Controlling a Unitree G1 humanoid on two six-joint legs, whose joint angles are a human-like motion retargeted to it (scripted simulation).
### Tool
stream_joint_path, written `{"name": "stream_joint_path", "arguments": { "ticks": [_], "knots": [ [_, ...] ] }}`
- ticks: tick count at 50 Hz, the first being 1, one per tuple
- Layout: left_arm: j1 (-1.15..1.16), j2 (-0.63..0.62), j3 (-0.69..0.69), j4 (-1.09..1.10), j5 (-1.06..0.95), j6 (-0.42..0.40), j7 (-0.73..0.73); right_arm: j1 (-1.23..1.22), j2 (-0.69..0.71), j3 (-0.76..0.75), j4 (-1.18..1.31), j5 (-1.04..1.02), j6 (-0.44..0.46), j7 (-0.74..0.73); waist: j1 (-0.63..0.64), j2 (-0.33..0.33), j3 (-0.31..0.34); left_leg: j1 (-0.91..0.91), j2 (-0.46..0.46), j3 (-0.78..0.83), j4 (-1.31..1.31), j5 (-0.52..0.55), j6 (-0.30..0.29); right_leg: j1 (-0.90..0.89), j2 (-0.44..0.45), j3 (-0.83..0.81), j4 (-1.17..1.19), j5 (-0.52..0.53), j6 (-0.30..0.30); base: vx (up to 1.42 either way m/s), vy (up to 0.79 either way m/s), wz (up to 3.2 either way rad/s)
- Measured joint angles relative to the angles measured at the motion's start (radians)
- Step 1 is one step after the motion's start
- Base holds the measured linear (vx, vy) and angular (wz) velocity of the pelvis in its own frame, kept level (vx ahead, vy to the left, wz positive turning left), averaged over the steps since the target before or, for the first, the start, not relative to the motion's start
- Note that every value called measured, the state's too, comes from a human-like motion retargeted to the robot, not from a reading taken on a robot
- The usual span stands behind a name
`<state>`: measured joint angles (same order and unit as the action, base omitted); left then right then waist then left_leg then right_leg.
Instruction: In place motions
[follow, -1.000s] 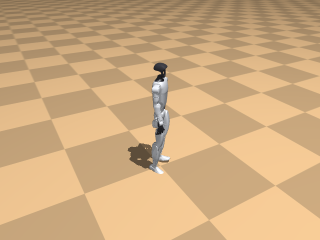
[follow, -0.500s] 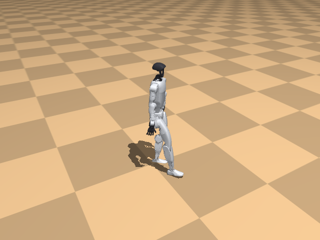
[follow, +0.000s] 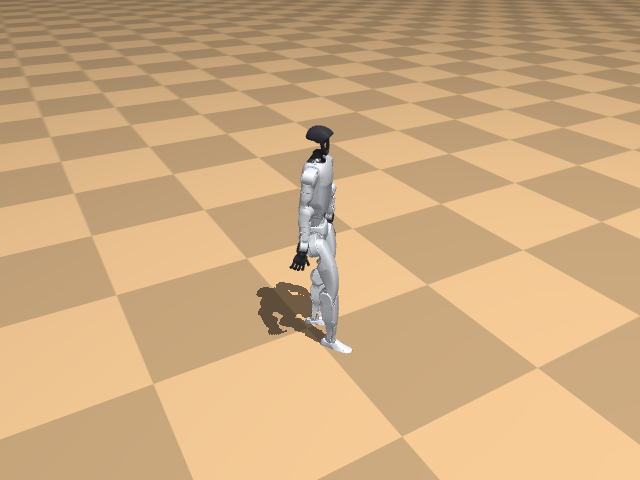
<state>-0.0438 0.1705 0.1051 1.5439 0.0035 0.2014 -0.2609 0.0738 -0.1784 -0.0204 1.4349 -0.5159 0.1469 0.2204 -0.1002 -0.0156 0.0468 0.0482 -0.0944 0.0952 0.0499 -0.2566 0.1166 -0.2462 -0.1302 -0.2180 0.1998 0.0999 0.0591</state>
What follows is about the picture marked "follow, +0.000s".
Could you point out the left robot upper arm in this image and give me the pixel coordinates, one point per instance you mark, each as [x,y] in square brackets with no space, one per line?
[333,189]

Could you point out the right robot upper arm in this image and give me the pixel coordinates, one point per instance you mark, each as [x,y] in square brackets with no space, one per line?
[309,180]

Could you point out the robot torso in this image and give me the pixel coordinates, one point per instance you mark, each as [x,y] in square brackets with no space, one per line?
[321,196]

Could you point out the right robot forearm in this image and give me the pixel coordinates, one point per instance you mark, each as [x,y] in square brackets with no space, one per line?
[304,229]

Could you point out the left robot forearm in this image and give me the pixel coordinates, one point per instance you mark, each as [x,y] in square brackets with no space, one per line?
[331,208]

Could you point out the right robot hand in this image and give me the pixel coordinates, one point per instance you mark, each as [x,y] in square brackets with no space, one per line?
[300,259]

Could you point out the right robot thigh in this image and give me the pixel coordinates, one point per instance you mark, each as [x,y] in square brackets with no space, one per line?
[327,266]

